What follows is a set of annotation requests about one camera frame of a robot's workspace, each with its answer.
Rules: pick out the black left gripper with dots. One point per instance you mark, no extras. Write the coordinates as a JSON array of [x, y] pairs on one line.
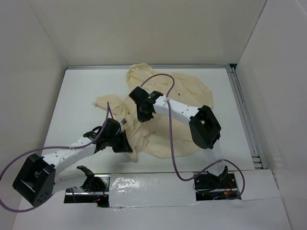
[[124, 146]]

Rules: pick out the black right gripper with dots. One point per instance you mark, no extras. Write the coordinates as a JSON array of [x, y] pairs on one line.
[[141, 117]]

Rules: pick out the cream yellow jacket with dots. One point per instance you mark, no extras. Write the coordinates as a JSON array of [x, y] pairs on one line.
[[152, 137]]

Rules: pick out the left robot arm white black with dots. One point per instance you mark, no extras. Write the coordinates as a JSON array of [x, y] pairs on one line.
[[39, 177]]

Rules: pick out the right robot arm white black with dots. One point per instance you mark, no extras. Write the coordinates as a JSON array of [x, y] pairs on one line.
[[203, 126]]

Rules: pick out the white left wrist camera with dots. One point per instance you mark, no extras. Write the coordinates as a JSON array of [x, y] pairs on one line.
[[122, 122]]

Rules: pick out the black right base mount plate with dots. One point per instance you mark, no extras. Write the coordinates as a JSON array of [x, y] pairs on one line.
[[206, 188]]

